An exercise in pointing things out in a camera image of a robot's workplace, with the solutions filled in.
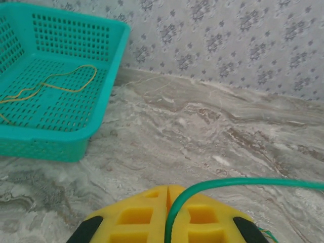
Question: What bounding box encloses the yellow rubber band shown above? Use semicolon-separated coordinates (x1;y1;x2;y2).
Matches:
0;64;98;126

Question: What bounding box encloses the yellow-green striped cable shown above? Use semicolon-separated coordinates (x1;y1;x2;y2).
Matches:
257;226;279;243

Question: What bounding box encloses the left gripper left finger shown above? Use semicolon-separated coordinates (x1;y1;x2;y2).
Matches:
66;185;170;243

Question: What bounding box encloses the teal plastic basket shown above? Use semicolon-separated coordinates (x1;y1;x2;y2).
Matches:
0;4;131;163

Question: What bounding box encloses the green cable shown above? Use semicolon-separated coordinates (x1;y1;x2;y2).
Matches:
164;178;324;243

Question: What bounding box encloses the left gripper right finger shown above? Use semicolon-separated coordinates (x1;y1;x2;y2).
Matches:
168;184;276;243

